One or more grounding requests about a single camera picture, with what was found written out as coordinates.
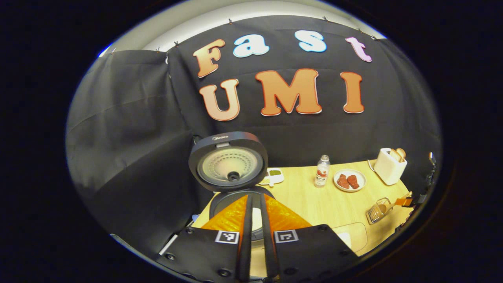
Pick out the clear drink bottle red label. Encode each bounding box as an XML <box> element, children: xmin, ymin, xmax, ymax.
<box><xmin>314</xmin><ymin>155</ymin><xmax>330</xmax><ymax>188</ymax></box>

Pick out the small white divided dish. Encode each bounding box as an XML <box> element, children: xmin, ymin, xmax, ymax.
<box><xmin>257</xmin><ymin>168</ymin><xmax>284</xmax><ymax>186</ymax></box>

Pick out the clear rice container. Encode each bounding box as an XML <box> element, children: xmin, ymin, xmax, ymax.
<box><xmin>334</xmin><ymin>222</ymin><xmax>368</xmax><ymax>254</ymax></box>

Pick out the dark grey rice cooker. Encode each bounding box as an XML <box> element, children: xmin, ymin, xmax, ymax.
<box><xmin>189</xmin><ymin>132</ymin><xmax>275</xmax><ymax>241</ymax></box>

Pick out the white toaster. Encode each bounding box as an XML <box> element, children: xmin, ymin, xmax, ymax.
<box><xmin>373</xmin><ymin>148</ymin><xmax>408</xmax><ymax>186</ymax></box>

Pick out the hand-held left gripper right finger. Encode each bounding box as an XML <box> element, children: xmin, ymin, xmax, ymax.
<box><xmin>259</xmin><ymin>194</ymin><xmax>358</xmax><ymax>283</ymax></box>

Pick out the white round plate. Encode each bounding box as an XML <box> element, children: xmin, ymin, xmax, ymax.
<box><xmin>333</xmin><ymin>169</ymin><xmax>367</xmax><ymax>192</ymax></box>

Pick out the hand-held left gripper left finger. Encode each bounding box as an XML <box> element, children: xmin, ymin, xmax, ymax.
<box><xmin>155</xmin><ymin>195</ymin><xmax>252</xmax><ymax>283</ymax></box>

